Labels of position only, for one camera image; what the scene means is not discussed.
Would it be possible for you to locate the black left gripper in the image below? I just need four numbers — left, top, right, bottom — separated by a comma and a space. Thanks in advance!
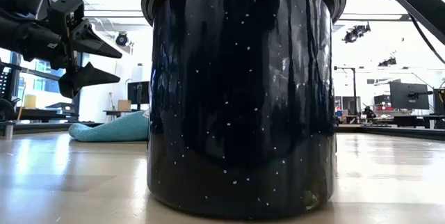
0, 15, 123, 99

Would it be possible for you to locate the large black monitor on arm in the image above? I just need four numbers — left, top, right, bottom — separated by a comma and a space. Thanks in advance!
389, 81, 430, 111

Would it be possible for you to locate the small black monitor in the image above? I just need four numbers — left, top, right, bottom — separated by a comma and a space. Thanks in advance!
127, 81, 151, 106

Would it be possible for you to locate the yellow container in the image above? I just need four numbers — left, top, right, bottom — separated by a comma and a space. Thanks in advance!
23, 94, 38, 110

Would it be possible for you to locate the teal cloth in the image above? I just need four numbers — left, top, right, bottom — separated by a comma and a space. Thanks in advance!
68, 109, 151, 143

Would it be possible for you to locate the black ceiling camera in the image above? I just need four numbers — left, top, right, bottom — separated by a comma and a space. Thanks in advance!
115, 31, 130, 47

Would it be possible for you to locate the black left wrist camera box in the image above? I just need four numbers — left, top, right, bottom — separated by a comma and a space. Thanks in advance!
47, 0, 86, 38

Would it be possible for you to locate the black metal table frame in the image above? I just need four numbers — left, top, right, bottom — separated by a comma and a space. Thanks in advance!
0, 121, 445, 142

